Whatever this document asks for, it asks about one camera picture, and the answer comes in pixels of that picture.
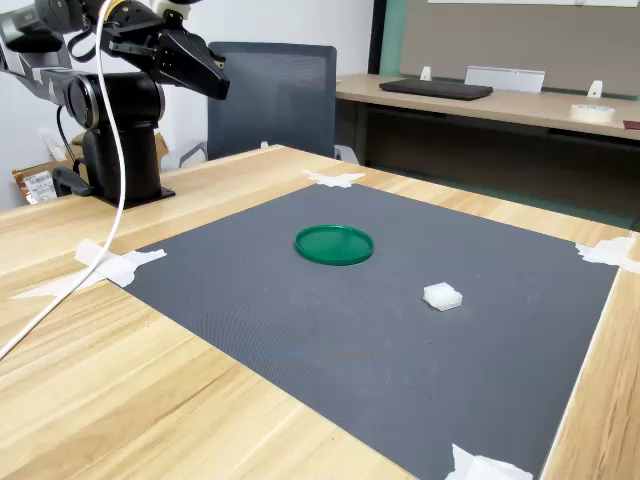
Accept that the small white plastic terminal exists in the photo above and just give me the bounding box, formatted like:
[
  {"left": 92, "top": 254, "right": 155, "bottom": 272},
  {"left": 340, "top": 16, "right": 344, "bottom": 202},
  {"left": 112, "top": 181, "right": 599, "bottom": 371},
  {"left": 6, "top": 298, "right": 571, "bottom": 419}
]
[{"left": 422, "top": 282, "right": 464, "bottom": 314}]

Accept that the round green lid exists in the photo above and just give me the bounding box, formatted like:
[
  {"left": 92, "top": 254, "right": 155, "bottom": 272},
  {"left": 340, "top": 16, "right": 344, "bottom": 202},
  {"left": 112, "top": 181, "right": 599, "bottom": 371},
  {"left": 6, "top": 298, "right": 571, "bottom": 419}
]
[{"left": 293, "top": 223, "right": 375, "bottom": 267}]

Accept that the dark grey office chair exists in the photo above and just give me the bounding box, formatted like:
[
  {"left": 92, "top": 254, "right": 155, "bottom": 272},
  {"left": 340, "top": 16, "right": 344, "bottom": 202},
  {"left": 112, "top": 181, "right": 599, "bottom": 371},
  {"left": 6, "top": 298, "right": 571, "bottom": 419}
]
[{"left": 178, "top": 42, "right": 361, "bottom": 169}]

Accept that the black table clamp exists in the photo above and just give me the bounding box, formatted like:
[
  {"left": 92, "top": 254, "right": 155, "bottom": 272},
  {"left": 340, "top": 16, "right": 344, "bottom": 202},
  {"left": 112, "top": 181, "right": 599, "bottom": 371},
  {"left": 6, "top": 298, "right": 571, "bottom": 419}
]
[{"left": 51, "top": 166, "right": 95, "bottom": 198}]

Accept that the white masking tape piece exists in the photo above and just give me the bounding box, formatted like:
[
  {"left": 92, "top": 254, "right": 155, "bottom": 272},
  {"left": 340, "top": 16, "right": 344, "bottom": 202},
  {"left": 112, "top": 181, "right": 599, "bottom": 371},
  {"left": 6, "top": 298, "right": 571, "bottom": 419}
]
[
  {"left": 8, "top": 238, "right": 168, "bottom": 302},
  {"left": 574, "top": 236, "right": 640, "bottom": 275},
  {"left": 302, "top": 168, "right": 368, "bottom": 190},
  {"left": 444, "top": 443, "right": 534, "bottom": 480}
]

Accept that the brown package with white label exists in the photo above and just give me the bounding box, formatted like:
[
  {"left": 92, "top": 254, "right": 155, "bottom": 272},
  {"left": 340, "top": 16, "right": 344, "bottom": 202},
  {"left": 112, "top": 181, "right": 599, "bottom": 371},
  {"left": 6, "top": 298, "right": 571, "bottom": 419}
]
[{"left": 11, "top": 167, "right": 57, "bottom": 206}]

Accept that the closed black laptop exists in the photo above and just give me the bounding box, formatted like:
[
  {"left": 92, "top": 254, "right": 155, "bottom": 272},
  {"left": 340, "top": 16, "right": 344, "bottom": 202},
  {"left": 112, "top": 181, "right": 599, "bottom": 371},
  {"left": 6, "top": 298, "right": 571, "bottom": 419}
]
[{"left": 378, "top": 77, "right": 495, "bottom": 102}]

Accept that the dark grey mat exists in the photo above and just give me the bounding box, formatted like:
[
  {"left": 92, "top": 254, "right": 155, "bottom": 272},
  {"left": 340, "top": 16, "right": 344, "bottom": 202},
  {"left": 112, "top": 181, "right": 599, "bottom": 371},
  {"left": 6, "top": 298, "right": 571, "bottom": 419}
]
[{"left": 122, "top": 183, "right": 621, "bottom": 480}]

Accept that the grey partition board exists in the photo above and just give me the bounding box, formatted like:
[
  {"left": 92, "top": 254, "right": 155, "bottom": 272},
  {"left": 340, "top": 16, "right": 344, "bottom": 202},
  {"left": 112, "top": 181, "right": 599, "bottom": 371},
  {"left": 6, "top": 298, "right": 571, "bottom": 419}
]
[{"left": 399, "top": 0, "right": 640, "bottom": 97}]

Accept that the beige office desk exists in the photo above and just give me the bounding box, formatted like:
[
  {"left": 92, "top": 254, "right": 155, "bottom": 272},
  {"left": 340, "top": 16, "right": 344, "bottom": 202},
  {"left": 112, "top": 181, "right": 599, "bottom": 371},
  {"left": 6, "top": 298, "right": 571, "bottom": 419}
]
[{"left": 334, "top": 73, "right": 640, "bottom": 219}]

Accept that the roll of masking tape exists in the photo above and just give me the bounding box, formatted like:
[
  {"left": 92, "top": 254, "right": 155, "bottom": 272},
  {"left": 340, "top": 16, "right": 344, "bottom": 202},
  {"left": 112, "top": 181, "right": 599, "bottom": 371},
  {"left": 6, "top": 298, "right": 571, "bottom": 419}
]
[{"left": 570, "top": 103, "right": 616, "bottom": 124}]

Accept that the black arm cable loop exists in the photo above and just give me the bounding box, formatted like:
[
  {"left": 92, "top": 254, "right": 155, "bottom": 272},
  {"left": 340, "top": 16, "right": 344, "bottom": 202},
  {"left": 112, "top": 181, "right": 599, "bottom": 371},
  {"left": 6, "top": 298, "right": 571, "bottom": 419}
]
[{"left": 64, "top": 24, "right": 102, "bottom": 64}]

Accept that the silver cable duct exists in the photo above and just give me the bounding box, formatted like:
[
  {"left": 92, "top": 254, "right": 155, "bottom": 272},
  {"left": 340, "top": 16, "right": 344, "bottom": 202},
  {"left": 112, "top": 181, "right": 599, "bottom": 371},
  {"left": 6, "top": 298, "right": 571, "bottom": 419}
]
[{"left": 464, "top": 65, "right": 547, "bottom": 96}]

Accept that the white camera cable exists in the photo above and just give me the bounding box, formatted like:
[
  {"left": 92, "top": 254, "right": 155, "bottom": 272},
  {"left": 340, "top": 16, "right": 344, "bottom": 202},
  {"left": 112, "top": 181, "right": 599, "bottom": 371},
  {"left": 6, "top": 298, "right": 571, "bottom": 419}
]
[{"left": 0, "top": 0, "right": 126, "bottom": 362}]

